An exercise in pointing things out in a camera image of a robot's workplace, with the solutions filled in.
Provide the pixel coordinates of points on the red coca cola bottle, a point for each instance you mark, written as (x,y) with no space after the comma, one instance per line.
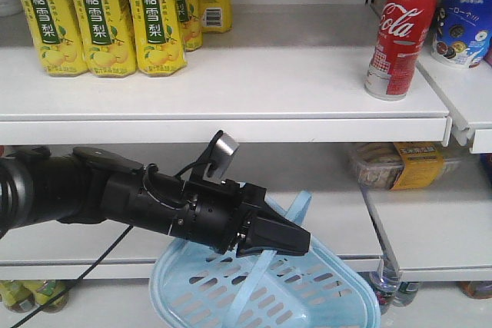
(403,28)

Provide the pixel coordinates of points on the white metal shelving unit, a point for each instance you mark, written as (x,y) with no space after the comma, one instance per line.
(287,83)

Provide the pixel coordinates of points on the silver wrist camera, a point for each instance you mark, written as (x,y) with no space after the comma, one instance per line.
(219,154)

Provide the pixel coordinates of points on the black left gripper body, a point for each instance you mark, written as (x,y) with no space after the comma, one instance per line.
(200,211)

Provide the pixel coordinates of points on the light blue plastic basket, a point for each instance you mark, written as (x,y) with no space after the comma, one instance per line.
(190,286)

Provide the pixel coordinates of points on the blue cookie cup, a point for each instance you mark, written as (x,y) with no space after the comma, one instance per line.
(463,32)

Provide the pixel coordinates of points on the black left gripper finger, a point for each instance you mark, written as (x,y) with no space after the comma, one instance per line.
(266,229)

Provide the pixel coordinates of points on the clear cookie box yellow band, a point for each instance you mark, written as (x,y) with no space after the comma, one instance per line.
(402,165)

